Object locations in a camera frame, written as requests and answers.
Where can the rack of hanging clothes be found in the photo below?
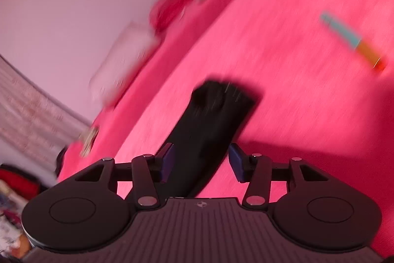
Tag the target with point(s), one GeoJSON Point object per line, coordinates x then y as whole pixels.
{"type": "Point", "coordinates": [14, 207]}

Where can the pink terry bed blanket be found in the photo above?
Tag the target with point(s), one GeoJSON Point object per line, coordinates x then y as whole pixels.
{"type": "Point", "coordinates": [292, 102]}

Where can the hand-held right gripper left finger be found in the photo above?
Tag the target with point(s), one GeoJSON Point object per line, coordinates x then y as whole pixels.
{"type": "Point", "coordinates": [167, 163]}

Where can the beige crumpled cloth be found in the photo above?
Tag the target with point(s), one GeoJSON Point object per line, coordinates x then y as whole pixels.
{"type": "Point", "coordinates": [89, 141]}

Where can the folded red blanket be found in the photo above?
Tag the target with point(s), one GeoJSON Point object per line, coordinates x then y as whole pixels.
{"type": "Point", "coordinates": [170, 10]}

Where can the teal and orange stick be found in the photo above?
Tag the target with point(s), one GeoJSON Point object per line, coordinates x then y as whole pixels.
{"type": "Point", "coordinates": [354, 41]}

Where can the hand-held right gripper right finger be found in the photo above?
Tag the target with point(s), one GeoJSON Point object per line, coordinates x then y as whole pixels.
{"type": "Point", "coordinates": [236, 161]}

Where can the pink floral curtain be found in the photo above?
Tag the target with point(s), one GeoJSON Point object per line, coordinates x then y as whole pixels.
{"type": "Point", "coordinates": [34, 115]}

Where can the black knit pants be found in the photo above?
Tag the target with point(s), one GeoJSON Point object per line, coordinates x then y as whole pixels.
{"type": "Point", "coordinates": [209, 127]}

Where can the pink covered bed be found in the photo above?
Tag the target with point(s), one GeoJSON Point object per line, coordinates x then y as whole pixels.
{"type": "Point", "coordinates": [144, 87]}

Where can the pale pink embossed pillow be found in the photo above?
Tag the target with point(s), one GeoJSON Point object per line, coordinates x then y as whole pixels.
{"type": "Point", "coordinates": [123, 65]}

